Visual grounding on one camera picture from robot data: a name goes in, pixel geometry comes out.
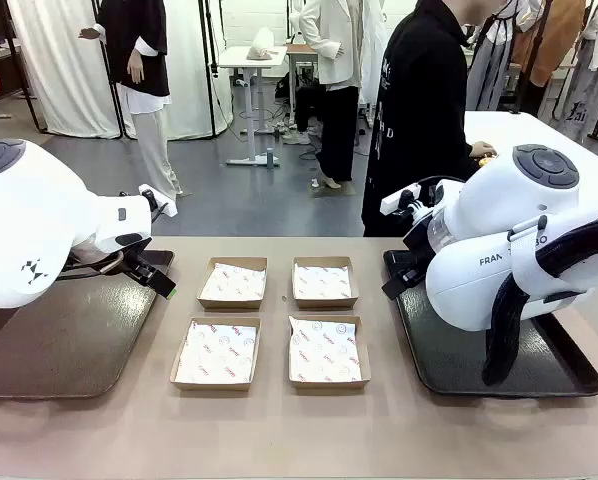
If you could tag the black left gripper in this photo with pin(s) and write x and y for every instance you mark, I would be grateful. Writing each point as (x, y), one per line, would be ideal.
(140, 265)

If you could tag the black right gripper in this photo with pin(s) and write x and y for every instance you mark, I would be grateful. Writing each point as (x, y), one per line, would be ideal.
(416, 240)

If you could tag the brown cardboard food box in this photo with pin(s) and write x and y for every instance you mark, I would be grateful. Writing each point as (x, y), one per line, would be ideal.
(179, 386)
(365, 370)
(299, 302)
(204, 302)

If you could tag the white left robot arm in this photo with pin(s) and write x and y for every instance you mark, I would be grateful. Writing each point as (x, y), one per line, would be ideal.
(29, 215)

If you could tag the person right forearm black sleeve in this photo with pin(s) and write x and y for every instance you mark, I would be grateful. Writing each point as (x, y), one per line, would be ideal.
(466, 130)

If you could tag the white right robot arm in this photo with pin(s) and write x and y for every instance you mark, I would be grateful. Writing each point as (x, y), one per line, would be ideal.
(479, 200)

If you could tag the black textured tray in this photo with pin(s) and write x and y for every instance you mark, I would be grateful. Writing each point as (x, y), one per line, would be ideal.
(454, 360)

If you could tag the person right hand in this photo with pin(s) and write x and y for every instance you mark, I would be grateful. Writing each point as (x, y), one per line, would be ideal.
(483, 149)

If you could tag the person in black top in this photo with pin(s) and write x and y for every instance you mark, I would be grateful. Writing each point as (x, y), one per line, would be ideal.
(419, 100)

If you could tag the black tripod stand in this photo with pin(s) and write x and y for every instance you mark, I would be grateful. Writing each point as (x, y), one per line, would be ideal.
(210, 60)

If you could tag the white curtain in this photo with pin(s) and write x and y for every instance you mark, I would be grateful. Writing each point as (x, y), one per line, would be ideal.
(64, 75)

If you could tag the mannequin in black top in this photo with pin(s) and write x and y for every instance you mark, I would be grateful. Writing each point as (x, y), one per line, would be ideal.
(139, 50)

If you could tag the mannequin in grey dress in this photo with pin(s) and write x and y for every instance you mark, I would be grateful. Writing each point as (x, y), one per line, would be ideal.
(486, 65)

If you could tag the white standing desk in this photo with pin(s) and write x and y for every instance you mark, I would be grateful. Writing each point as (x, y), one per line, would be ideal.
(251, 55)

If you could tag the mannequin in white jacket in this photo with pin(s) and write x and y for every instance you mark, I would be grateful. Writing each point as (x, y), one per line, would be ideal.
(329, 50)

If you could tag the wooden top desk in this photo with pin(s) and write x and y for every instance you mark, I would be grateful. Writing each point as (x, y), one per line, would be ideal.
(299, 49)

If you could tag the beige bag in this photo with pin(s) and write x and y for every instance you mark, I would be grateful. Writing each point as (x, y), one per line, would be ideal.
(263, 47)

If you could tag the pale grey hanging gown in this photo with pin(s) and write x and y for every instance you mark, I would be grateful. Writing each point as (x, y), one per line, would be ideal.
(591, 85)

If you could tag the brown hanging garment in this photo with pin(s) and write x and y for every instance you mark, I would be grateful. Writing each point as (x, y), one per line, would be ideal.
(554, 45)

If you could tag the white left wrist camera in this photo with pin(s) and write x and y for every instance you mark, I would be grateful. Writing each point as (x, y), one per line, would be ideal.
(160, 206)

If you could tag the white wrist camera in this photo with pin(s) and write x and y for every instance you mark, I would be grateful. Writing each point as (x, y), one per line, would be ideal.
(396, 200)
(160, 206)

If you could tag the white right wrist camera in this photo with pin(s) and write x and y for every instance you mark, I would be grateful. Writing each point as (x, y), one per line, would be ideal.
(396, 200)

